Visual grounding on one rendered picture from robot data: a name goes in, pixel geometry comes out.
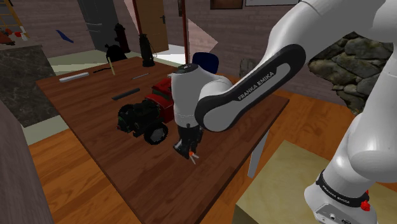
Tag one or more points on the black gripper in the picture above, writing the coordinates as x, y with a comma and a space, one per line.
188, 136

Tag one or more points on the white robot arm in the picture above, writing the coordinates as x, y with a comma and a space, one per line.
310, 28

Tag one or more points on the orange white small tool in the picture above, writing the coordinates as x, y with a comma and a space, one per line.
193, 157

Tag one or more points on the red green toy tractor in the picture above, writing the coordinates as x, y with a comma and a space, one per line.
145, 111

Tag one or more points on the brown wooden table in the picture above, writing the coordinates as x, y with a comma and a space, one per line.
133, 173

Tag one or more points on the black flat bar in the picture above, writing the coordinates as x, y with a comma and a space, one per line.
125, 94

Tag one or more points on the blue chair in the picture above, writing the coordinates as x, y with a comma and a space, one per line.
206, 61

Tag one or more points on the grey pen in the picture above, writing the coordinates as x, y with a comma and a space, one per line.
140, 76

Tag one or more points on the yellow pencil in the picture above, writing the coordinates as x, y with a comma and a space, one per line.
112, 66

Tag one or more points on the red pole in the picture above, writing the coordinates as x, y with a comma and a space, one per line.
185, 31

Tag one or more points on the black rounded kettle shape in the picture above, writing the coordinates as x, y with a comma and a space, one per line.
115, 53

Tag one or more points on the tan robot stand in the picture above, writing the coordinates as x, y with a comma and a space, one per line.
288, 183

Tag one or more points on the brown wooden door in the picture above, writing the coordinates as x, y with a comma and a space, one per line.
153, 24

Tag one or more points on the dark red hydrant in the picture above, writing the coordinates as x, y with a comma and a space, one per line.
121, 37

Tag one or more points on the white flat bar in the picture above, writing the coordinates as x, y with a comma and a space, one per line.
73, 77

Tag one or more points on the dark grey tall cabinet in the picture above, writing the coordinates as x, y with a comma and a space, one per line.
99, 21

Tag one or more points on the stone fireplace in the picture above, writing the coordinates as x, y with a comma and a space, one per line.
347, 68

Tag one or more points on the dark marble counter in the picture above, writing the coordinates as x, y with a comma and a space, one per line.
21, 83

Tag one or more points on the yellow ladder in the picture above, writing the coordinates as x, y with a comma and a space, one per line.
9, 18

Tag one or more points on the brown wall picture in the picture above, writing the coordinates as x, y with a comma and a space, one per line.
226, 3

